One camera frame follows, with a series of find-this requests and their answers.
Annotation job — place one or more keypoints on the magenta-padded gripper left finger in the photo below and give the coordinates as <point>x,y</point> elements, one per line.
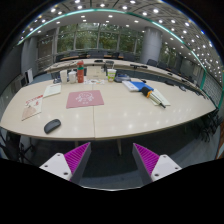
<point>56,165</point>

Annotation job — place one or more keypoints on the black office chairs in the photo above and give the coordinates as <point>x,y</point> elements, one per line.
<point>151,62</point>

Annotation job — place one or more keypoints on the white standing board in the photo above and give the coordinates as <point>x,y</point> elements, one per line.
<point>29,75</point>

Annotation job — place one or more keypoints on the white mug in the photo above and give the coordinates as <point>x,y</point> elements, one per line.
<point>72,77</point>

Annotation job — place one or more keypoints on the red bottle with green band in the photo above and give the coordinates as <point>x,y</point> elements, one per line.
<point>80,71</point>

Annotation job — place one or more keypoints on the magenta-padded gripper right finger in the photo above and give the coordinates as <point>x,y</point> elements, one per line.
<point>165,165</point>

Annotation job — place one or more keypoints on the green ceiling light strip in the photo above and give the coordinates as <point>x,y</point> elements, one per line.
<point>100,10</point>

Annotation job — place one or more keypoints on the long curved conference table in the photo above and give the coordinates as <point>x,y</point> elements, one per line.
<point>126,65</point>

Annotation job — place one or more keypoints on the dark pouch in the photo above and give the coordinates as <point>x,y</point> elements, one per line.
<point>122,78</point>

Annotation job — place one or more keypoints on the blue and white book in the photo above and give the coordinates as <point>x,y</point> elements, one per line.
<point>138,86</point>

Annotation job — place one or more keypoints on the ceiling lights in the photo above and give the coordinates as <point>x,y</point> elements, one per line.
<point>144,14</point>

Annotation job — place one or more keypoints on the red booklet with fan picture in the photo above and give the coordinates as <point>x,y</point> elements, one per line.
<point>32,107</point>

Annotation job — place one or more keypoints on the colourful sticker sheet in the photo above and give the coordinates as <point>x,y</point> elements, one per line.
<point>93,81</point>

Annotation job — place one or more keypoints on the black computer mouse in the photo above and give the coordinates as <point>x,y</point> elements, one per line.
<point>52,126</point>

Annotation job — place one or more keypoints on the beige cardboard box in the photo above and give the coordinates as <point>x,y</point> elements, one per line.
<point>95,72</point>

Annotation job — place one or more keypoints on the white paper booklet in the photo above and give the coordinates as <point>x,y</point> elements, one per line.
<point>52,90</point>

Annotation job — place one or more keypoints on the pink mouse pad white drawing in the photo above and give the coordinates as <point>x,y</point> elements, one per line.
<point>85,98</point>

